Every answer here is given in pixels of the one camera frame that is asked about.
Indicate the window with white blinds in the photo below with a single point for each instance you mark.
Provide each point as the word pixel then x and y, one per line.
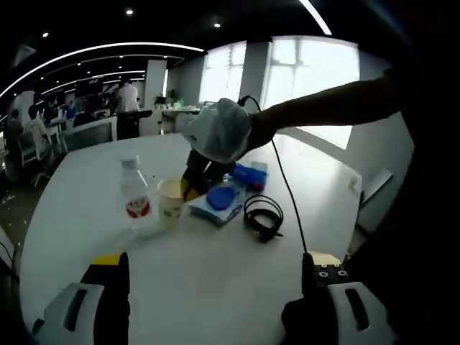
pixel 223 72
pixel 312 72

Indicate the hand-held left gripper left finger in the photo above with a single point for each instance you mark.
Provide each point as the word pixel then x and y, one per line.
pixel 108 302

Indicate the black chair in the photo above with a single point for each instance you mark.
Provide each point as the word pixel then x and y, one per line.
pixel 142 114

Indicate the white paper cup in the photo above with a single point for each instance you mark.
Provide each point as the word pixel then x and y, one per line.
pixel 171 205

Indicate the blue tissue pack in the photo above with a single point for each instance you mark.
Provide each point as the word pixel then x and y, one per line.
pixel 253 174

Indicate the clear plastic water bottle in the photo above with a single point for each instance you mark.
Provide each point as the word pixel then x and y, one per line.
pixel 136 194

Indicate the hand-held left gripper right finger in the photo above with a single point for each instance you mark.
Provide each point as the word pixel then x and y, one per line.
pixel 323 309

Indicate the silver packet with blue puff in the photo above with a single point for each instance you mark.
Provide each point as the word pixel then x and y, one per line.
pixel 221 201

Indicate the green potted plant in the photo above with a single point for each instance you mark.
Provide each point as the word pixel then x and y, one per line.
pixel 163 100

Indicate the white table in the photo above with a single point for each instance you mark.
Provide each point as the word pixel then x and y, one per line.
pixel 201 273

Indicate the ceiling light strip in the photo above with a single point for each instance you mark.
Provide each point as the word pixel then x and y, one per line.
pixel 316 16
pixel 118 46

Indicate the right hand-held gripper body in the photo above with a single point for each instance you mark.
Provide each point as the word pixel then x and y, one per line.
pixel 219 133

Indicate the white desk partition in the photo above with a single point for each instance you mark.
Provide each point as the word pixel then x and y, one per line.
pixel 90 133

